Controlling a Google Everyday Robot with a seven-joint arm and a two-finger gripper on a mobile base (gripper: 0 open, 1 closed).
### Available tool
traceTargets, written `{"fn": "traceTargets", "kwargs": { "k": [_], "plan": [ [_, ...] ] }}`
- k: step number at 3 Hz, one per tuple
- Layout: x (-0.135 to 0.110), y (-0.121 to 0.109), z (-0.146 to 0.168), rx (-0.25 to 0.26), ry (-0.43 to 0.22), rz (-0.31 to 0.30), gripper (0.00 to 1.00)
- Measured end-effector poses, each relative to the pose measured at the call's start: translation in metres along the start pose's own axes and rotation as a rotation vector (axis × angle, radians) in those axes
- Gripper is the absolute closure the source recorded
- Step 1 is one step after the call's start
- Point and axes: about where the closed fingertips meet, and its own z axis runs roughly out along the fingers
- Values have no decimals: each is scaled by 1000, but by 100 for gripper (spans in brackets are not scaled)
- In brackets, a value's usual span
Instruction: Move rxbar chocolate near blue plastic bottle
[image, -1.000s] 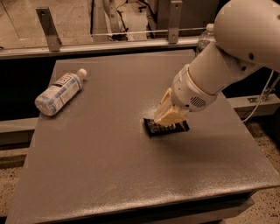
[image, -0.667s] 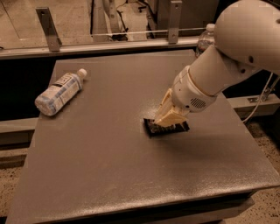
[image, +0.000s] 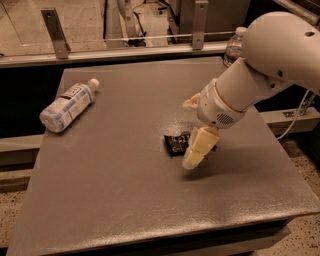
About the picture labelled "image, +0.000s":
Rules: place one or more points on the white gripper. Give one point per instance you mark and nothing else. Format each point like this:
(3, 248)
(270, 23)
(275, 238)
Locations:
(214, 107)

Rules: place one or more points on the blue labelled plastic bottle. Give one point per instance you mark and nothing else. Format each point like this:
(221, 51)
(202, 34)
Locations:
(68, 106)

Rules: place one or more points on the left metal bracket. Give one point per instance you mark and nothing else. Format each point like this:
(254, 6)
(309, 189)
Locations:
(56, 33)

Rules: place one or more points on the clear water bottle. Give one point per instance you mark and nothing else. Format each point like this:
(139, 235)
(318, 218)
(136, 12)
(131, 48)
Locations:
(233, 49)

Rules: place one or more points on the black rxbar chocolate wrapper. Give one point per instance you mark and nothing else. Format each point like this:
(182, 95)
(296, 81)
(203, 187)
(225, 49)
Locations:
(177, 145)

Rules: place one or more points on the grey metal rail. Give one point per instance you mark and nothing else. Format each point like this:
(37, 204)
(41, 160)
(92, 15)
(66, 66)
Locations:
(123, 54)

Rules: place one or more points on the metal bracket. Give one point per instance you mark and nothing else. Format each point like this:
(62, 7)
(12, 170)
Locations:
(56, 33)
(199, 23)

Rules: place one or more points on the right metal bracket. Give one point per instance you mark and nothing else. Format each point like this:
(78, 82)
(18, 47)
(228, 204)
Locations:
(199, 23)

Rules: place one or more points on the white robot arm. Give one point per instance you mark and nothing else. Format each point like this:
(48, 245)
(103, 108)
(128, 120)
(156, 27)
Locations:
(279, 49)

